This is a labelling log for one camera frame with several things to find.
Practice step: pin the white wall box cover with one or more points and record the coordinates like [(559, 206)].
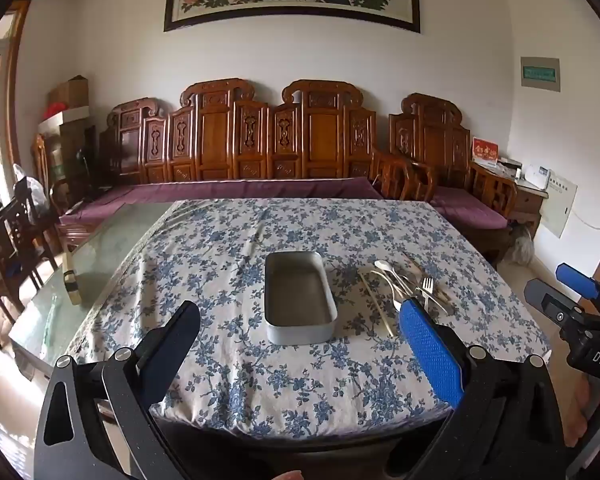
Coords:
[(560, 207)]

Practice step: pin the wooden dining chair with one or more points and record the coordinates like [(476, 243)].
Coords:
[(15, 255)]

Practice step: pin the person's right hand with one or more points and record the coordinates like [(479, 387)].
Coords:
[(575, 420)]

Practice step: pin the metal spoon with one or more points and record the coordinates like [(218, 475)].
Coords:
[(387, 282), (382, 264)]

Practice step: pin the white plastic bag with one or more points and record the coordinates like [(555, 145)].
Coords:
[(29, 187)]

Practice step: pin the white flat box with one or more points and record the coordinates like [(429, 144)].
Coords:
[(65, 119)]

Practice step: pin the purple sofa cushion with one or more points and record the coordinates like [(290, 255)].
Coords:
[(230, 187)]

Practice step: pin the metal fork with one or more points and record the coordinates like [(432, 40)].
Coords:
[(427, 285)]

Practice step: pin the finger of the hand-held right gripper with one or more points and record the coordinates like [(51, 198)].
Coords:
[(575, 280), (550, 300)]

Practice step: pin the light wooden chopstick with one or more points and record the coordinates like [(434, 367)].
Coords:
[(380, 300), (372, 302)]

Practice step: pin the white telephone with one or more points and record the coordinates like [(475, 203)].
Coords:
[(536, 176)]

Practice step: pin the red card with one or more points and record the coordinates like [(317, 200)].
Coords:
[(485, 151)]

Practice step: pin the dark cabinet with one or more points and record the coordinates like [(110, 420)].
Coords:
[(75, 155)]

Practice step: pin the carved wooden armchair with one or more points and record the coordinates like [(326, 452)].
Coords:
[(432, 130)]

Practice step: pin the wooden side table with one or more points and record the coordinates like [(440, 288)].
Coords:
[(527, 203)]

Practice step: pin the cardboard box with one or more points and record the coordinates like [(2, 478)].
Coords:
[(70, 92)]

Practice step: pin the rectangular metal tray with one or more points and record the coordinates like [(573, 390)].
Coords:
[(297, 290)]

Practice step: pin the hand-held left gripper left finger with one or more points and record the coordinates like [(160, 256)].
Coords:
[(177, 340)]

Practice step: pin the grey plastic bag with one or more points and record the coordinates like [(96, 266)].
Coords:
[(522, 246)]

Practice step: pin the blue floral tablecloth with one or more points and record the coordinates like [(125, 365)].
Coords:
[(220, 260)]

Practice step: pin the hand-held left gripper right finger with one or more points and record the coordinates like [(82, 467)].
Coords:
[(430, 350)]

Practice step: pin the wooden door frame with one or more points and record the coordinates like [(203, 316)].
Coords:
[(16, 85)]

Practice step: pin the long carved wooden sofa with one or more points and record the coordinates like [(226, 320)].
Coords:
[(215, 130)]

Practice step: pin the green wall panel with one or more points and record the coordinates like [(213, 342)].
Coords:
[(540, 74)]

